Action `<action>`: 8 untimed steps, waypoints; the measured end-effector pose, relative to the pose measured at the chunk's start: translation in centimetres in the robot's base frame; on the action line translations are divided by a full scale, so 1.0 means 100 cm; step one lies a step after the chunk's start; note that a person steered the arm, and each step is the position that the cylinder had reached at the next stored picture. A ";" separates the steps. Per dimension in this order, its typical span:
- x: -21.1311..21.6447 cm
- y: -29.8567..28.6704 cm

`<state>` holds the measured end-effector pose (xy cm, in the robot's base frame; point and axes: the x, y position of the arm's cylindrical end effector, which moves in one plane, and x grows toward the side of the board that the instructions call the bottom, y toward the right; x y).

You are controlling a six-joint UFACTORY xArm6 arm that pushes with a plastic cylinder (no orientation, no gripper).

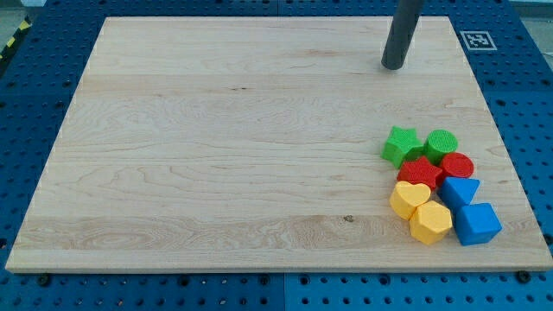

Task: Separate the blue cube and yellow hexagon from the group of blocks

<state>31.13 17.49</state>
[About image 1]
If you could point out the red star block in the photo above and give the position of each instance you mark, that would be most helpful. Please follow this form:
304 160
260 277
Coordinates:
420 171

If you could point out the red cylinder block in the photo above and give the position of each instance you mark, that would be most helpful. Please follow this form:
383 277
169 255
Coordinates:
455 165

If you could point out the yellow black hazard tape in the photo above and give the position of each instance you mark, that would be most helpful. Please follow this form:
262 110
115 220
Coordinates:
16 39

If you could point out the green cylinder block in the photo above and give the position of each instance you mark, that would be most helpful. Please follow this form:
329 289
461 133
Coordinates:
438 144

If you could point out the yellow hexagon block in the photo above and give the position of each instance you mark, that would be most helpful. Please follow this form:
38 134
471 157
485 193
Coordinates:
430 222

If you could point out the white fiducial marker tag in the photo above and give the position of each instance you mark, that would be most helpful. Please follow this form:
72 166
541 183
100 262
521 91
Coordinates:
476 40

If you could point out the yellow heart block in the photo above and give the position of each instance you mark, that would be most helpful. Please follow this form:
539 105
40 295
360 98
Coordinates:
406 198

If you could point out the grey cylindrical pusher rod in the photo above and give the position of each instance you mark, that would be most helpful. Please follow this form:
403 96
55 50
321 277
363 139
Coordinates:
401 32

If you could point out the blue cube block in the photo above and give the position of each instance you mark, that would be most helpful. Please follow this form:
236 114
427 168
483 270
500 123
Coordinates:
476 224

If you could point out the green star block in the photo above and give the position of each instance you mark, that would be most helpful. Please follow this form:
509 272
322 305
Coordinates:
402 145

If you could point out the blue triangle block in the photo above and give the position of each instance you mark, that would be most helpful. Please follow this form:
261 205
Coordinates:
457 192

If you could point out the light wooden board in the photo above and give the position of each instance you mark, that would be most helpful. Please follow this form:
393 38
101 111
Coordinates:
253 144

